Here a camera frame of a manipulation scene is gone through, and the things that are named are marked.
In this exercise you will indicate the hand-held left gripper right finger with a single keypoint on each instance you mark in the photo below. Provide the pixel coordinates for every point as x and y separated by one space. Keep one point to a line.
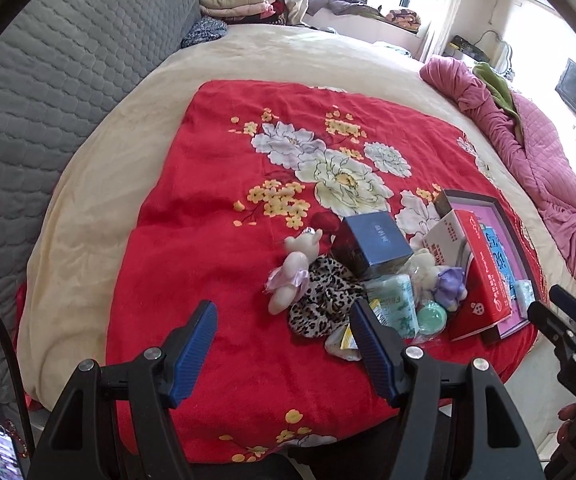
370 345

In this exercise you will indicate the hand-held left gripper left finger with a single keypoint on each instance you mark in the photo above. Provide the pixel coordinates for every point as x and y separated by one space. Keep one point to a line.
197 345

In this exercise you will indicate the white floral scrunchie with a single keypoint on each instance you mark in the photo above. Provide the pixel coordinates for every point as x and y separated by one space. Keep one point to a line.
340 350

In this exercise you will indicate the green tissue packet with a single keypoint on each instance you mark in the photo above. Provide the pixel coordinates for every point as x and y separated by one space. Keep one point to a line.
393 300

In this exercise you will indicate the leopard print scrunchie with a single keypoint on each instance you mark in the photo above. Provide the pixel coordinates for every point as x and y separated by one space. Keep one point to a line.
318 305

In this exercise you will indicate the white bear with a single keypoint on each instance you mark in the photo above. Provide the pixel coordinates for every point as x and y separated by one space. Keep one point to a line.
450 285

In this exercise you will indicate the pink teddy bear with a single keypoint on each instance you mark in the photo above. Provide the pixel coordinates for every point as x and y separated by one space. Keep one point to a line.
293 265

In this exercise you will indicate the person's right hand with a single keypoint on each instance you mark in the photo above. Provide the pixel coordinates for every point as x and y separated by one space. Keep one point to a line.
565 415

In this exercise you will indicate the yellow label packet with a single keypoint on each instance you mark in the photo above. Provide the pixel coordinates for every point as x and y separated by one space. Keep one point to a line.
350 337

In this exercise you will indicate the pale blue small packet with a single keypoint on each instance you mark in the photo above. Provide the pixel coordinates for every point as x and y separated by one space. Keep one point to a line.
523 297

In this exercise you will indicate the green puff in clear bag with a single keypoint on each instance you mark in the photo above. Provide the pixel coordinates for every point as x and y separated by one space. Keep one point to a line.
430 319

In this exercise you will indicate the red and white carton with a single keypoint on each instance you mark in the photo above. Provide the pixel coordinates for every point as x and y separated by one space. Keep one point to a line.
483 300

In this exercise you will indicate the blue booklet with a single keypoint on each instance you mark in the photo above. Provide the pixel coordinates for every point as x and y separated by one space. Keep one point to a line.
500 260

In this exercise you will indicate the dark blue box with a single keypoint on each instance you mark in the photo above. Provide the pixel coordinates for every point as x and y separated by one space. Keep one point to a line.
375 240

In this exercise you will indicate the brown tray with pink lining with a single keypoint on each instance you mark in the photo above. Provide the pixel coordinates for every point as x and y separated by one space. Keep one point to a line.
498 220

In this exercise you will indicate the pink quilt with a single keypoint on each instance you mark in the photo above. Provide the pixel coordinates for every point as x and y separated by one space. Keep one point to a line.
543 175

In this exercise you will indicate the red floral blanket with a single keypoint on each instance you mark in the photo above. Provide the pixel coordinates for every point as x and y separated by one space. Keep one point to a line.
192 210

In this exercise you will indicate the beige bed cover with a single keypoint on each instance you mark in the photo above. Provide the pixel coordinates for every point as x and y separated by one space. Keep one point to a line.
117 135

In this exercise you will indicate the smartphone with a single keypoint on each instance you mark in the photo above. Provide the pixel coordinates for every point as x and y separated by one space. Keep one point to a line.
0 452

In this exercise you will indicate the green cloth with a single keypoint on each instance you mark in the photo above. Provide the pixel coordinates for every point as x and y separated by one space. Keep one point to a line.
498 90

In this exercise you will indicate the black and yellow bag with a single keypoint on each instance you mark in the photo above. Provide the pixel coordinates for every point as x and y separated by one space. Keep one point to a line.
468 47

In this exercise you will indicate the dark patterned pillow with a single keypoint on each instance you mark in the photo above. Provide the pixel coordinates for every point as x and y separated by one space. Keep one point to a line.
205 32

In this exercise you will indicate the grey quilted cover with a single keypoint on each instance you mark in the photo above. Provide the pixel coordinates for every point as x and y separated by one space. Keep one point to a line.
67 60

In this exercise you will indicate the orange patterned blanket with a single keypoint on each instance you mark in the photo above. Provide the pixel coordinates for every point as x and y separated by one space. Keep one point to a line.
403 19

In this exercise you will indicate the pink folded blanket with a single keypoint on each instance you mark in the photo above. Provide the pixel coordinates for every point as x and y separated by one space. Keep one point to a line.
238 12

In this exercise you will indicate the pile of clothes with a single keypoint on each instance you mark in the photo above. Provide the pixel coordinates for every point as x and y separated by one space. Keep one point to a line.
343 5

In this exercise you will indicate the beige folded blanket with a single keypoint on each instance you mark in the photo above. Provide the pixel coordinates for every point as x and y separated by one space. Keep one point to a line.
233 1

